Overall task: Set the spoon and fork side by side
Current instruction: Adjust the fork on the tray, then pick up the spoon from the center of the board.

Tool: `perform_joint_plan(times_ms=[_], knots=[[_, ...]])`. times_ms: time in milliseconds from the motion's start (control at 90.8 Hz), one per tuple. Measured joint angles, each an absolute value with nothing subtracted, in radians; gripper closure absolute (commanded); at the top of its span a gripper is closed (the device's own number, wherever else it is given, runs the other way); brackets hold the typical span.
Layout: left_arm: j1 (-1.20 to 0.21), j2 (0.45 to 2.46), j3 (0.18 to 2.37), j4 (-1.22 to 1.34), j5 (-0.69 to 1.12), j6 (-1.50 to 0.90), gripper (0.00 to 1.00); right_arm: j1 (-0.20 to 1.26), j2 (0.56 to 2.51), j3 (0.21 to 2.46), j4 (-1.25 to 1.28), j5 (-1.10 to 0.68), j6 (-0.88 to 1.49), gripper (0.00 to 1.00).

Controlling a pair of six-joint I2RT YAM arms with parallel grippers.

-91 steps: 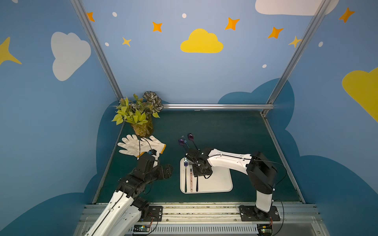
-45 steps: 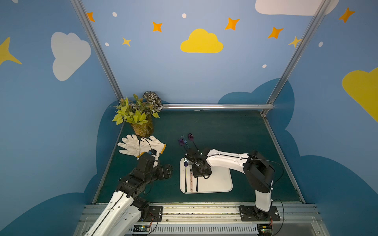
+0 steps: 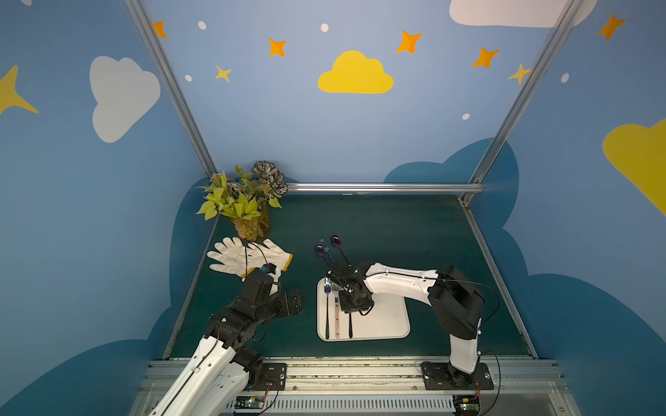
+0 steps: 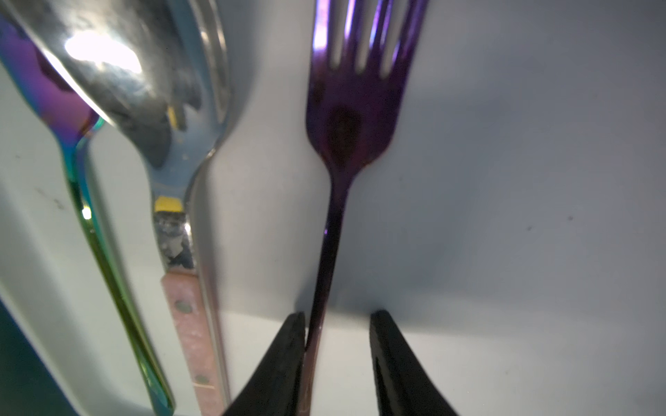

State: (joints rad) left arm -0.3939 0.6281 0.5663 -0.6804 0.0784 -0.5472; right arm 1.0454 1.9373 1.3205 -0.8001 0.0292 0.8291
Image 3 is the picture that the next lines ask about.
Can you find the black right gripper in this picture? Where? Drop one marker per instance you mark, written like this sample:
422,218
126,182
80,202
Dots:
341,281

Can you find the silver spoon pink handle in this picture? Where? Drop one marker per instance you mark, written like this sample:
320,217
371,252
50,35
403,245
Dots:
335,289

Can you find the rainbow iridescent fork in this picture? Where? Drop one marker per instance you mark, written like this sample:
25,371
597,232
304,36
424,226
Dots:
327,292

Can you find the purple spoon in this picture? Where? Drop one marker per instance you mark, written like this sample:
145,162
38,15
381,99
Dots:
337,242
319,250

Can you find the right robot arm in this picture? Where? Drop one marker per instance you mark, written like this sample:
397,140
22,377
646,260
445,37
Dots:
457,305

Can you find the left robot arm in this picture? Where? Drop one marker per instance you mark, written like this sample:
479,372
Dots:
222,366

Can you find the blue iridescent fork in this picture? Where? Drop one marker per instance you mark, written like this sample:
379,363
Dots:
326,250

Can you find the white plastic tray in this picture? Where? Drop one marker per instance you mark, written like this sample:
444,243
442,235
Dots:
389,319

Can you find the white knit glove yellow cuff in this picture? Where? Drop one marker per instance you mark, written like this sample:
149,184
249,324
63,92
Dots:
271,255

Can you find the glass vase with green plant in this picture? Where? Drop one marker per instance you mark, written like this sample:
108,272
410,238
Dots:
246,199

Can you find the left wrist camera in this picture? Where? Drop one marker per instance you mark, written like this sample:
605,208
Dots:
258,287

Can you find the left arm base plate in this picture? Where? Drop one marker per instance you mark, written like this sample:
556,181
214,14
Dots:
272,374

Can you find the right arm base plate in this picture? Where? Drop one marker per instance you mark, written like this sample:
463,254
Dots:
440,376

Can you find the left side table rail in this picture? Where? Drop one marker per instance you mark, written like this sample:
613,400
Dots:
190,240

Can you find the table rail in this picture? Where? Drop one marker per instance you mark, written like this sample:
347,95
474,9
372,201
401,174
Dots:
190,240
498,278

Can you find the right side table rail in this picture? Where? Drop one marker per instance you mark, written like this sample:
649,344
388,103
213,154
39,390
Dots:
498,278

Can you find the aluminium back frame rail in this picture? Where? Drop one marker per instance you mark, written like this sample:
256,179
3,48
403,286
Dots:
382,188

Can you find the left aluminium frame post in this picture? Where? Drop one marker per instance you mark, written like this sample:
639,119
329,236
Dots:
143,22

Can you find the aluminium frame post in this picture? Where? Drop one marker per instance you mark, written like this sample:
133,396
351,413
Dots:
143,22
553,44

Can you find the right aluminium frame post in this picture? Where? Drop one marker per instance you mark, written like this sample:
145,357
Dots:
553,44

